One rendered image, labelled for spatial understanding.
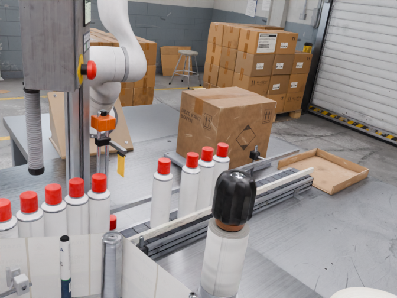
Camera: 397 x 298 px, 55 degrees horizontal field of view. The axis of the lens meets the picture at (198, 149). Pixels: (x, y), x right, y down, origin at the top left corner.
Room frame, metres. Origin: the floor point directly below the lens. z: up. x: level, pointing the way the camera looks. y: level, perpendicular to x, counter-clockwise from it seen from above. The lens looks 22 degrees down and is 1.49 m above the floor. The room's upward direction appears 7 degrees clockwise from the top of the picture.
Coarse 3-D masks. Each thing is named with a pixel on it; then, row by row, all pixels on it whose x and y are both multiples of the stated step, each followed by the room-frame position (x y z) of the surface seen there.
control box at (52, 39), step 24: (24, 0) 0.70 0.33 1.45; (48, 0) 0.71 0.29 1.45; (72, 0) 0.72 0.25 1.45; (24, 24) 0.70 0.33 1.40; (48, 24) 0.71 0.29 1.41; (72, 24) 0.72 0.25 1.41; (24, 48) 0.70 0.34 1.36; (48, 48) 0.71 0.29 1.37; (72, 48) 0.72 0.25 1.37; (24, 72) 0.70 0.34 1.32; (48, 72) 0.71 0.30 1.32; (72, 72) 0.71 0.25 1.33
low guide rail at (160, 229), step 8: (312, 168) 1.35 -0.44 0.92; (288, 176) 1.25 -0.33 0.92; (296, 176) 1.27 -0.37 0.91; (272, 184) 1.17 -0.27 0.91; (280, 184) 1.21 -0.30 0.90; (256, 192) 1.11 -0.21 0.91; (208, 208) 0.97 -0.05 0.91; (184, 216) 0.91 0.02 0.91; (192, 216) 0.92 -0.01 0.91; (200, 216) 0.94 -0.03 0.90; (168, 224) 0.86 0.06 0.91; (176, 224) 0.88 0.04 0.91; (184, 224) 0.90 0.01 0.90; (144, 232) 0.81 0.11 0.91; (152, 232) 0.82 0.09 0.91; (160, 232) 0.84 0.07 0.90; (136, 240) 0.79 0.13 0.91; (144, 240) 0.80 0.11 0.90
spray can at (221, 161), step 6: (222, 144) 1.05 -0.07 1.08; (222, 150) 1.03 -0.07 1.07; (216, 156) 1.04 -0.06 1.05; (222, 156) 1.03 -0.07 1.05; (216, 162) 1.03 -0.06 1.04; (222, 162) 1.02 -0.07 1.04; (228, 162) 1.04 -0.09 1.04; (216, 168) 1.03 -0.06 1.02; (222, 168) 1.02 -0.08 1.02; (228, 168) 1.05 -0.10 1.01; (216, 174) 1.03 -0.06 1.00; (210, 198) 1.03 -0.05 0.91; (210, 204) 1.03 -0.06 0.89
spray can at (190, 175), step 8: (192, 152) 0.97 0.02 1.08; (192, 160) 0.94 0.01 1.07; (184, 168) 0.94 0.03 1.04; (192, 168) 0.94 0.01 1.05; (184, 176) 0.93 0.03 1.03; (192, 176) 0.93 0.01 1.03; (184, 184) 0.93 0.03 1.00; (192, 184) 0.93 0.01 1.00; (184, 192) 0.93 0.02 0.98; (192, 192) 0.93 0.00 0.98; (184, 200) 0.93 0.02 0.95; (192, 200) 0.93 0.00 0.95; (184, 208) 0.93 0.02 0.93; (192, 208) 0.93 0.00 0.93
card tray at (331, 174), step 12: (300, 156) 1.60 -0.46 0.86; (312, 156) 1.68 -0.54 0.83; (324, 156) 1.67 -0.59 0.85; (336, 156) 1.63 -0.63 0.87; (300, 168) 1.52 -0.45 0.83; (324, 168) 1.55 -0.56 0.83; (336, 168) 1.57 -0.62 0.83; (348, 168) 1.58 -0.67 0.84; (360, 168) 1.54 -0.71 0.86; (324, 180) 1.42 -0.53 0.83; (336, 180) 1.44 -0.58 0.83; (348, 180) 1.39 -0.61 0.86; (336, 192) 1.33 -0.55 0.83
